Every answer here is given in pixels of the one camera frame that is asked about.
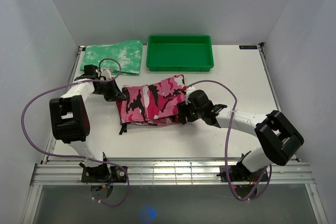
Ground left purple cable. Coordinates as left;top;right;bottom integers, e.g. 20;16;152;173
20;58;131;207

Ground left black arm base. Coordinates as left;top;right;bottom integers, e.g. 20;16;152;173
81;164;128;183

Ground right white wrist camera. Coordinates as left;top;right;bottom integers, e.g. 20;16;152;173
182;86;195;104

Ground aluminium rail frame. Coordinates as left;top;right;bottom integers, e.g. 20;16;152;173
30;42;316;224

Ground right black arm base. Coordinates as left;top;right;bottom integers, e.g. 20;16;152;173
216;165;269;183

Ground dark label sticker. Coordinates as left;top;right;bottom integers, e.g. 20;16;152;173
239;45;258;50

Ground pink camouflage trousers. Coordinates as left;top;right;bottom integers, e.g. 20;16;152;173
116;74;186;135

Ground folded green white trousers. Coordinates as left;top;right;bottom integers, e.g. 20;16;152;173
80;40;143;76

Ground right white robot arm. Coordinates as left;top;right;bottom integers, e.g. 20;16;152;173
177;90;304;181

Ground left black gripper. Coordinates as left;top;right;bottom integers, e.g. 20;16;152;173
94;78;127;102

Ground green plastic tray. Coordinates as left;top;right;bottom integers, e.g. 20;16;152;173
146;35;214;72

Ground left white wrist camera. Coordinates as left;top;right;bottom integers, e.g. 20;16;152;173
101;68;114;79

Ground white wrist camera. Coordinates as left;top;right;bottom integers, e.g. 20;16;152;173
182;86;195;104
101;68;114;79

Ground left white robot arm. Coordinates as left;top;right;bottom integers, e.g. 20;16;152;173
49;65;126;182

